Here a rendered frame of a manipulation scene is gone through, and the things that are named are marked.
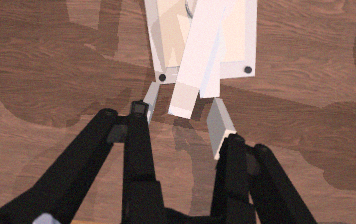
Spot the white rectangular base plate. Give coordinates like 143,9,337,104
144,0,257,84

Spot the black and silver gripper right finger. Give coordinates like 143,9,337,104
206,97,317,224

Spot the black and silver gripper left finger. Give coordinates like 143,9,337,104
0,81,167,224

